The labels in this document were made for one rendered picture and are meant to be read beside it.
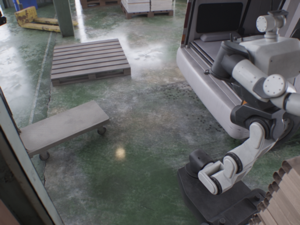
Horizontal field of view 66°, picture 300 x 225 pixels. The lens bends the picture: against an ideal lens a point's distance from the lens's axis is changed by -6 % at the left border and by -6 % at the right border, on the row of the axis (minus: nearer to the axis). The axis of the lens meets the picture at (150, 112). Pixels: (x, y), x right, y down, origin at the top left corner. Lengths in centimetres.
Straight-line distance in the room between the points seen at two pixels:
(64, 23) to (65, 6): 32
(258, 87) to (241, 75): 10
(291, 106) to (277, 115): 39
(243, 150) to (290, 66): 56
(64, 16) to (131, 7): 157
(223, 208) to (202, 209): 16
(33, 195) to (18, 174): 7
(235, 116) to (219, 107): 83
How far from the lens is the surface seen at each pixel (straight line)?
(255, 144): 132
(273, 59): 109
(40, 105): 321
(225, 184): 175
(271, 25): 114
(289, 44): 118
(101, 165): 231
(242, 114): 133
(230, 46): 103
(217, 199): 193
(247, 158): 146
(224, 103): 217
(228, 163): 153
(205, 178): 183
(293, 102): 87
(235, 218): 187
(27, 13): 621
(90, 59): 381
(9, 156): 45
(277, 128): 129
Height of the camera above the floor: 178
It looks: 39 degrees down
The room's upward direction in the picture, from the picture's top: straight up
